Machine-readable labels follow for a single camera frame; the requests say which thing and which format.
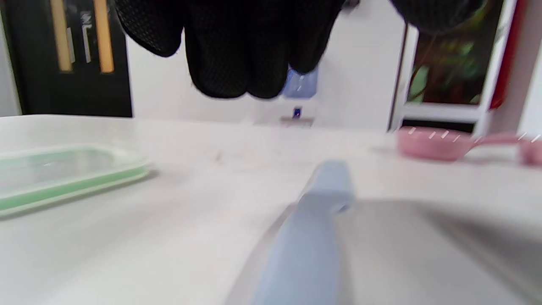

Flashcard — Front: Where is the person's left hand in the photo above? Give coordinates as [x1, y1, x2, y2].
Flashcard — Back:
[114, 0, 487, 100]

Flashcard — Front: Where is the light blue plastic knife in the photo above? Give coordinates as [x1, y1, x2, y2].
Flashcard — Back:
[250, 160, 354, 305]

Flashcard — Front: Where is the clear green-rimmed container lid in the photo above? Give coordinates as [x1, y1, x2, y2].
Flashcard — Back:
[0, 144, 153, 219]

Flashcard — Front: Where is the light blue dispenser jug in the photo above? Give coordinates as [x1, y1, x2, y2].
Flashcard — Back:
[282, 66, 318, 100]

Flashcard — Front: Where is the white water dispenser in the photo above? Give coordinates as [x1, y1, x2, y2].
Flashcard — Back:
[254, 106, 316, 128]

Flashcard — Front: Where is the dark glass partition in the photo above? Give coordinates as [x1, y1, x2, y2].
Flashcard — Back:
[0, 0, 133, 118]

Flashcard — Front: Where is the pink handled bowl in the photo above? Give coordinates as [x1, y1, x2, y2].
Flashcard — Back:
[519, 138, 542, 166]
[396, 126, 521, 161]

